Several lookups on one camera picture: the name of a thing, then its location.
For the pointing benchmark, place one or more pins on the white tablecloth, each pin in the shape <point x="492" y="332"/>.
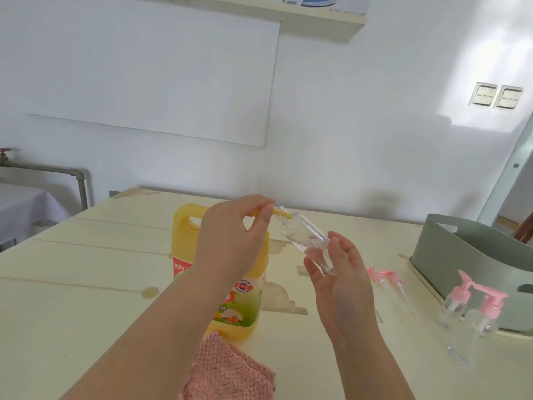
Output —
<point x="25" y="212"/>

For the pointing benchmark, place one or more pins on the person's left forearm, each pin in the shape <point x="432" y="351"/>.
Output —
<point x="145" y="341"/>

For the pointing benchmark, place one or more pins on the white iron packaging box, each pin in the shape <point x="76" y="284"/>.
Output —
<point x="333" y="4"/>

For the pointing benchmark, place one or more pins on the white wall switch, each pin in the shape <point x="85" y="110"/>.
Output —
<point x="509" y="97"/>
<point x="483" y="94"/>

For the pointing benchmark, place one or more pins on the white door frame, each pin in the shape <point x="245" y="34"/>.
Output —
<point x="506" y="179"/>

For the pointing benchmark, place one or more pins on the red pipe valve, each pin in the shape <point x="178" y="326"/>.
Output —
<point x="4" y="154"/>

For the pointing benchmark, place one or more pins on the yellow detergent jug with pump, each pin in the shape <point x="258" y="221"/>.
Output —
<point x="183" y="241"/>

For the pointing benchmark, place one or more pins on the grey-green plastic basket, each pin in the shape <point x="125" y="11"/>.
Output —
<point x="462" y="258"/>

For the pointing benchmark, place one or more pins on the person's left hand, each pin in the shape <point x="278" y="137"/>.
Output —
<point x="229" y="241"/>

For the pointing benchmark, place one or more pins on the person's right hand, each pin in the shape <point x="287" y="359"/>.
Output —
<point x="347" y="304"/>

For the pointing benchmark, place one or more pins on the pink pump dispenser head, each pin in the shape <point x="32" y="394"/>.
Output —
<point x="374" y="274"/>
<point x="491" y="306"/>
<point x="393" y="276"/>
<point x="460" y="292"/>

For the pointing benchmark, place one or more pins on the white wall board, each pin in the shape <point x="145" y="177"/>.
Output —
<point x="150" y="70"/>

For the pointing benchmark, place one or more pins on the pink textured cloth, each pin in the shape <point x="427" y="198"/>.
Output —
<point x="220" y="370"/>

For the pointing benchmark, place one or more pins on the small clear plastic bottle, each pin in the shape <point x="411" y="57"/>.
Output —
<point x="449" y="312"/>
<point x="300" y="233"/>
<point x="468" y="335"/>

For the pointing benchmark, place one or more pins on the grey metal pipe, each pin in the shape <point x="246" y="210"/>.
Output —
<point x="54" y="167"/>

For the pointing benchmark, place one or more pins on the dark wooden chair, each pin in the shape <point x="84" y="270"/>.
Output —
<point x="525" y="231"/>

